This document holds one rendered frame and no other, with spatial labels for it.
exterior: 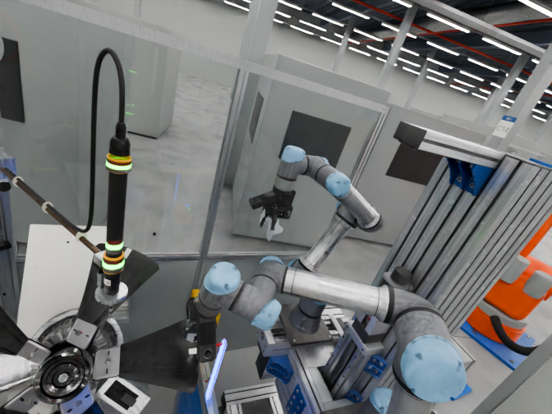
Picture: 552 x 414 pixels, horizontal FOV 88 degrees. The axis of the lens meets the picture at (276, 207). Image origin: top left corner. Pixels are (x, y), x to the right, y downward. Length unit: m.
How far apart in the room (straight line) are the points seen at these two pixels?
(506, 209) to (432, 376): 0.50
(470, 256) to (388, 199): 3.70
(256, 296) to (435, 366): 0.38
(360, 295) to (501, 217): 0.46
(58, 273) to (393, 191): 4.20
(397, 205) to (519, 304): 1.87
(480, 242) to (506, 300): 3.27
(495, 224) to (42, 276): 1.42
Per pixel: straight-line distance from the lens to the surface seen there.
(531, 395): 2.04
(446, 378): 0.73
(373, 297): 0.79
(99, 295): 0.83
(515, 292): 4.21
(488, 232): 1.00
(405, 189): 4.74
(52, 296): 1.25
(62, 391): 1.01
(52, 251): 1.25
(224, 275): 0.67
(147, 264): 0.98
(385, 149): 4.32
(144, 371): 1.03
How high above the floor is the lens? 2.05
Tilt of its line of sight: 25 degrees down
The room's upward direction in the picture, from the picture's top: 18 degrees clockwise
